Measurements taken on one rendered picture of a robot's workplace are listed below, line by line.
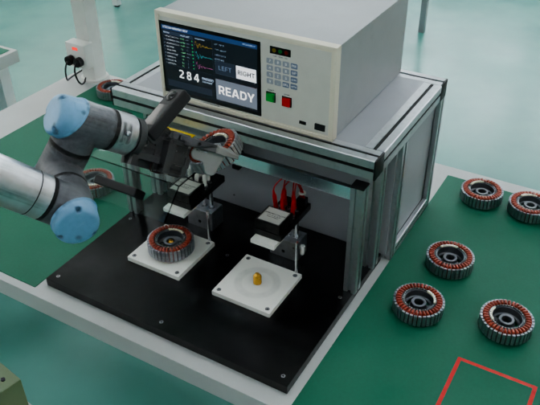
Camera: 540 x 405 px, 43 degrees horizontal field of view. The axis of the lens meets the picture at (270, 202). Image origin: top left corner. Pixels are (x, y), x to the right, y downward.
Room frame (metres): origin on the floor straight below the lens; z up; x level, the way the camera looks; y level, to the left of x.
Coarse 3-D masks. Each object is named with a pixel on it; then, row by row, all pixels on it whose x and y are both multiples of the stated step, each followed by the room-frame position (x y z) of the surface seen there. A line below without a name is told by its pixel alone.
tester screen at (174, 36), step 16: (176, 32) 1.43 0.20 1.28; (192, 32) 1.41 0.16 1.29; (176, 48) 1.44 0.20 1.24; (192, 48) 1.41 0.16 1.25; (208, 48) 1.39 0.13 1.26; (224, 48) 1.37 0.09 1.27; (240, 48) 1.35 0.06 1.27; (256, 48) 1.33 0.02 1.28; (176, 64) 1.44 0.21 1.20; (192, 64) 1.41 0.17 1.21; (208, 64) 1.39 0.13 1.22; (240, 64) 1.35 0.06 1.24; (256, 64) 1.33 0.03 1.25; (208, 80) 1.39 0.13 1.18; (240, 80) 1.35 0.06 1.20; (256, 80) 1.33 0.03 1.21; (208, 96) 1.40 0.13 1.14
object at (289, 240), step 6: (300, 234) 1.31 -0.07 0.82; (306, 234) 1.31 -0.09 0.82; (288, 240) 1.28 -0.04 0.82; (294, 240) 1.28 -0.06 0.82; (300, 240) 1.28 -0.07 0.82; (306, 240) 1.31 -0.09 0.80; (282, 246) 1.29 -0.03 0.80; (288, 246) 1.28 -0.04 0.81; (294, 246) 1.27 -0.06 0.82; (306, 246) 1.31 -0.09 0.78; (276, 252) 1.30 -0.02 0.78; (282, 252) 1.29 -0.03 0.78; (288, 252) 1.28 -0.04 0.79; (294, 252) 1.27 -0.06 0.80; (288, 258) 1.28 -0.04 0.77; (294, 258) 1.27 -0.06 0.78
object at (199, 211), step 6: (198, 204) 1.43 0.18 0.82; (216, 204) 1.43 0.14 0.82; (198, 210) 1.41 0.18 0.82; (204, 210) 1.41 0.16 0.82; (210, 210) 1.41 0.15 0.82; (216, 210) 1.41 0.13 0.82; (222, 210) 1.43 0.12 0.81; (192, 216) 1.42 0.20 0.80; (198, 216) 1.41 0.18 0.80; (204, 216) 1.40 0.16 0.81; (210, 216) 1.39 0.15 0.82; (216, 216) 1.41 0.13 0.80; (222, 216) 1.43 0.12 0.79; (192, 222) 1.42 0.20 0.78; (198, 222) 1.41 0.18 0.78; (204, 222) 1.40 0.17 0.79; (210, 222) 1.39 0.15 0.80; (216, 222) 1.41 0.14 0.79
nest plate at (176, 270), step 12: (204, 240) 1.34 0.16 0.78; (132, 252) 1.30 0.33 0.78; (144, 252) 1.29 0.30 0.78; (192, 252) 1.29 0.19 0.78; (204, 252) 1.30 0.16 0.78; (144, 264) 1.26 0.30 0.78; (156, 264) 1.25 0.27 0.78; (168, 264) 1.25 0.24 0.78; (180, 264) 1.25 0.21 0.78; (192, 264) 1.25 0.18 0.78; (180, 276) 1.21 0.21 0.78
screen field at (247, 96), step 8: (216, 80) 1.38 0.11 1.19; (224, 80) 1.37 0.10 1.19; (216, 88) 1.38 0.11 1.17; (224, 88) 1.37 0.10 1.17; (232, 88) 1.36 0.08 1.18; (240, 88) 1.35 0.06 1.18; (248, 88) 1.34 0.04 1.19; (256, 88) 1.33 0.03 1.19; (216, 96) 1.38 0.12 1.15; (224, 96) 1.37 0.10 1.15; (232, 96) 1.36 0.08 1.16; (240, 96) 1.35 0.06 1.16; (248, 96) 1.34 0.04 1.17; (256, 96) 1.33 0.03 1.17; (240, 104) 1.35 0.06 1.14; (248, 104) 1.34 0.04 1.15; (256, 104) 1.33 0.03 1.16
